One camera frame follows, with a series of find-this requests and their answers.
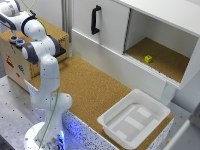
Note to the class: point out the white plastic box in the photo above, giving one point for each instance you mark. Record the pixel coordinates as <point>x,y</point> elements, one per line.
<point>133,120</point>

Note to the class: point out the yellow block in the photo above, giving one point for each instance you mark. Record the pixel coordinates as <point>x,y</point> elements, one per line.
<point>148,59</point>

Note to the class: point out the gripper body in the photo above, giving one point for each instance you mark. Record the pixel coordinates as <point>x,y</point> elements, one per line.
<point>7,22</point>

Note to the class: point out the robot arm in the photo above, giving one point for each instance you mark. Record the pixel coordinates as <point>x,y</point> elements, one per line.
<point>49,76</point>

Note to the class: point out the blue button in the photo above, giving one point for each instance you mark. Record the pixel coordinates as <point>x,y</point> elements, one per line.
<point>20,42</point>

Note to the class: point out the red button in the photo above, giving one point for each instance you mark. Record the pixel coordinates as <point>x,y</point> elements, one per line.
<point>13,39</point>

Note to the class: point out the white cabinet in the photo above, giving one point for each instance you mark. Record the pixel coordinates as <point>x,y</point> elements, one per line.
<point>156,20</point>

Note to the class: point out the white sliding door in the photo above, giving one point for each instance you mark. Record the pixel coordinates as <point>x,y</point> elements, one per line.
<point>111,23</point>

